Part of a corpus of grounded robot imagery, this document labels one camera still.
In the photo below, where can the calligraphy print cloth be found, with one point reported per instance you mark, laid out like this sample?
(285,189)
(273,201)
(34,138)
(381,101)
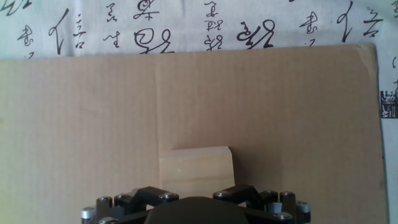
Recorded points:
(186,28)

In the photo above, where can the brown cardboard sheet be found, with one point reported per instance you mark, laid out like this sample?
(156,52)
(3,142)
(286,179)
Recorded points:
(93,124)

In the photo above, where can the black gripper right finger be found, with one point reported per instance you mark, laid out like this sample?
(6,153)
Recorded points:
(267,202)

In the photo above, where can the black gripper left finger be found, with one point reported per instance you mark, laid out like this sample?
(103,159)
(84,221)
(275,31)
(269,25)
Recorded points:
(136,202)

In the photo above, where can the small wooden block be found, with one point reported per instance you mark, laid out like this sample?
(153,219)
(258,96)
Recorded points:
(196,171)

